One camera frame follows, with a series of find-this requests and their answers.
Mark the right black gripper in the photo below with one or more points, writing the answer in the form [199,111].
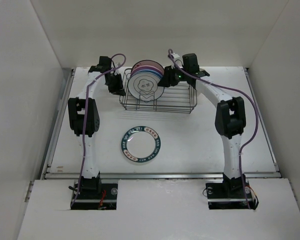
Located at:
[168,80]

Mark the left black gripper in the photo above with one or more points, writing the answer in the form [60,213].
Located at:
[118,90]

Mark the dark wire dish rack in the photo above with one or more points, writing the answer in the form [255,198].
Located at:
[182,98]

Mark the white plate with flower outline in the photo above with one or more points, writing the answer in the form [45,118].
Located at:
[144,86]

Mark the green rimmed white plate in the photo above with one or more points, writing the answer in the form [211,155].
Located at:
[141,144]

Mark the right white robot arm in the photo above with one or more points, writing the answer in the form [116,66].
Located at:
[230,116]

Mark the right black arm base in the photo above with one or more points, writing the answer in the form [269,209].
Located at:
[227,196]

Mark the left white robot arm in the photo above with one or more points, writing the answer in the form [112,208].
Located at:
[84,119]

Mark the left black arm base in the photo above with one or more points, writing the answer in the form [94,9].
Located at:
[94,194]

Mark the blue plate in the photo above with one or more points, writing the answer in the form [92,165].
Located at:
[150,71]

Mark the pink plate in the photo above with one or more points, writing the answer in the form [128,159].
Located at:
[146,67]

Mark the white plate with red print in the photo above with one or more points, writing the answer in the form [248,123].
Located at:
[147,62]

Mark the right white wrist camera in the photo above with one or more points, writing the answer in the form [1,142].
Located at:
[176,60]

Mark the aluminium rail frame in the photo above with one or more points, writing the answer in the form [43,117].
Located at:
[191,148]

